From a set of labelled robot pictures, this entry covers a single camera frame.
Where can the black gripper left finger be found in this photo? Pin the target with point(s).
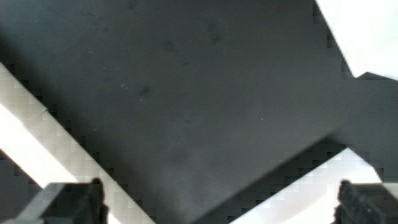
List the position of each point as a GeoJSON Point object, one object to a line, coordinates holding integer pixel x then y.
{"type": "Point", "coordinates": [66, 204]}

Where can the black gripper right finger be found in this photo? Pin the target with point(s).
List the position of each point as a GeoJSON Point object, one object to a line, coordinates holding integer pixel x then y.
{"type": "Point", "coordinates": [368, 203]}

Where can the white U-shaped border frame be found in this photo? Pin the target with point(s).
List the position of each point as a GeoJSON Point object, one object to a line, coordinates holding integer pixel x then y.
{"type": "Point", "coordinates": [46, 152]}

